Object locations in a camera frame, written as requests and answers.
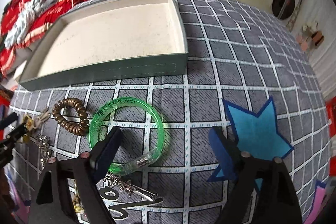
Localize beige bow crystal clip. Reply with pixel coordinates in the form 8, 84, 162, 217
36, 134, 52, 170

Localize grey grid tablecloth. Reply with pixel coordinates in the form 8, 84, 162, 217
10, 0, 330, 223

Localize grey white clothes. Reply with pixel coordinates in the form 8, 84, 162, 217
4, 0, 59, 50

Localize yellow cord bracelet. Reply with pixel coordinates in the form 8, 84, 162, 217
20, 107, 52, 144

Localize silver star hair clip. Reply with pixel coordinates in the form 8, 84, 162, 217
103, 172, 158, 202

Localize bronze spiral hair tie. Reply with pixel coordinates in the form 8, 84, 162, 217
52, 97, 90, 136

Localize teal jewelry tray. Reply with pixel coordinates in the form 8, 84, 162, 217
19, 0, 188, 91

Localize green translucent bangle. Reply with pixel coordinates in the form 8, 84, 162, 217
88, 97, 165, 180

